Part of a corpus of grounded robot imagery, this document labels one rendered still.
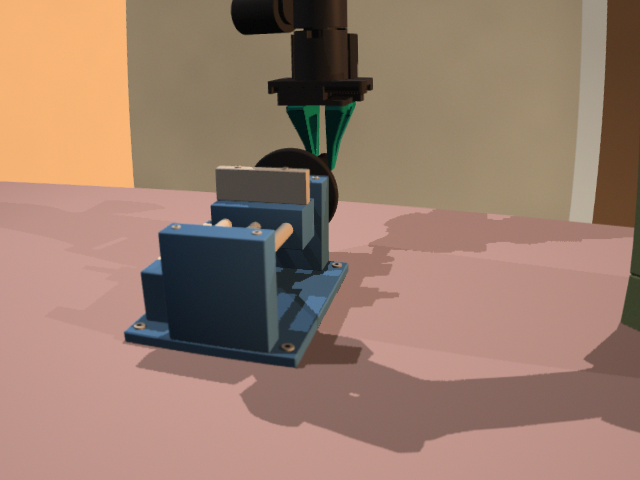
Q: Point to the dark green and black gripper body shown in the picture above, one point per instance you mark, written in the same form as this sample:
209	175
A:
320	65

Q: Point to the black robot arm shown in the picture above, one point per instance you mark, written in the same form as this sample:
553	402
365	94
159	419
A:
252	17

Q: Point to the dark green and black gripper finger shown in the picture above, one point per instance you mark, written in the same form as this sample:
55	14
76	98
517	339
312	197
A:
302	116
333	118

